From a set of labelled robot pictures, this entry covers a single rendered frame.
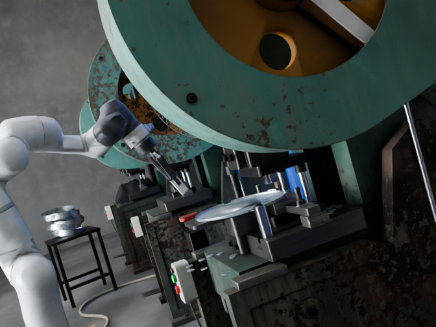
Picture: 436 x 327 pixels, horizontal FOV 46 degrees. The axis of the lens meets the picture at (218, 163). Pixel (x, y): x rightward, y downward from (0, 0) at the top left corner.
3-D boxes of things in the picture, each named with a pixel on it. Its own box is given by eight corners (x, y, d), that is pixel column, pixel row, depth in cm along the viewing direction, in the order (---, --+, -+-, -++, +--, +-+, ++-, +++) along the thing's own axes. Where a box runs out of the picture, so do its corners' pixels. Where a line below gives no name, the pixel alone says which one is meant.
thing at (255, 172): (262, 185, 149) (257, 167, 148) (241, 183, 168) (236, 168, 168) (310, 169, 153) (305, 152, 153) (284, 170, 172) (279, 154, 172)
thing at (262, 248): (272, 263, 136) (266, 241, 136) (225, 241, 179) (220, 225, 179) (368, 227, 144) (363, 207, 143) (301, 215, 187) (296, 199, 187)
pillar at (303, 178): (308, 204, 153) (296, 159, 153) (305, 204, 155) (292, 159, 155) (314, 202, 154) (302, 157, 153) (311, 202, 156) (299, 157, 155)
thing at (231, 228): (205, 270, 147) (192, 225, 146) (194, 261, 160) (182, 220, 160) (283, 241, 153) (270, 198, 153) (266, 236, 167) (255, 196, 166)
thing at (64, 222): (72, 309, 408) (42, 213, 403) (61, 300, 448) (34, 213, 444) (119, 289, 426) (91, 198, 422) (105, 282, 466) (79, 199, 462)
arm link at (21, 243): (-22, 224, 135) (-27, 224, 151) (26, 304, 139) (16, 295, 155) (17, 203, 140) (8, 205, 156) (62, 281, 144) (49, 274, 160)
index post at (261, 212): (265, 239, 139) (255, 205, 139) (261, 237, 142) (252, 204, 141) (274, 235, 140) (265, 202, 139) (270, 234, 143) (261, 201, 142)
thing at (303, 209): (311, 228, 136) (300, 191, 135) (286, 222, 152) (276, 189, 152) (330, 221, 138) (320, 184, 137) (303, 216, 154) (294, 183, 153)
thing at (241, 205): (266, 191, 175) (265, 189, 175) (302, 194, 147) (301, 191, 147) (187, 217, 168) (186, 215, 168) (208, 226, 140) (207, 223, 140)
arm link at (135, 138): (124, 137, 176) (134, 149, 177) (150, 114, 180) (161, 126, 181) (119, 141, 188) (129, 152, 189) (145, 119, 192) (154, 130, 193)
